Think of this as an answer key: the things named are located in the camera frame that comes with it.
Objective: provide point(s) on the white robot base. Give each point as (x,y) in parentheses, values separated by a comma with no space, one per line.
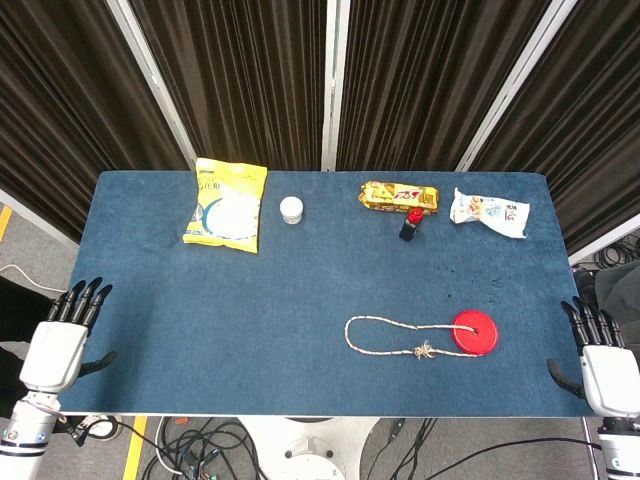
(310,445)

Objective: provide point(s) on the black and white sneaker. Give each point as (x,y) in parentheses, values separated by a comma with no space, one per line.
(102,427)

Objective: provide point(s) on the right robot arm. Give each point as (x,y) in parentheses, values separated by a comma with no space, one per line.
(620,450)

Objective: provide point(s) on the white partition frame post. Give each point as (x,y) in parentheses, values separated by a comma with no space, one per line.
(332,85)
(150,75)
(520,75)

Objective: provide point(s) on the white snack packet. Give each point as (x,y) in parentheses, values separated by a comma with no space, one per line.
(490,212)

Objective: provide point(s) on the yellow snack bag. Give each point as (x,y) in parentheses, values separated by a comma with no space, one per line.
(227,210)

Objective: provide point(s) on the red disc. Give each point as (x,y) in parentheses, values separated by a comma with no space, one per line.
(480,340)

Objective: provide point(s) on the dark pleated curtain panel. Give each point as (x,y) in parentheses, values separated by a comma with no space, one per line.
(425,80)
(240,80)
(585,130)
(65,110)

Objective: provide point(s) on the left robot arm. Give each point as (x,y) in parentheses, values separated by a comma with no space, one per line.
(25,435)

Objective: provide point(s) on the yellow brown biscuit pack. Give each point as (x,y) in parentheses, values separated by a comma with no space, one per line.
(400,196)

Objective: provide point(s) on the small white jar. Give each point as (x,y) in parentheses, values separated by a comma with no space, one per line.
(291,210)

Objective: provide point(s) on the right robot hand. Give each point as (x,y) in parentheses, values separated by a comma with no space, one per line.
(610,375)

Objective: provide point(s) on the blue table mat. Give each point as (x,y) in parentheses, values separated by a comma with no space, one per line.
(280,310)

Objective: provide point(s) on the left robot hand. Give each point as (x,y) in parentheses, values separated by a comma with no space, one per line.
(52,350)

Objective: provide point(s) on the dark bottle red cap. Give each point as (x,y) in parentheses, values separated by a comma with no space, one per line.
(411,227)

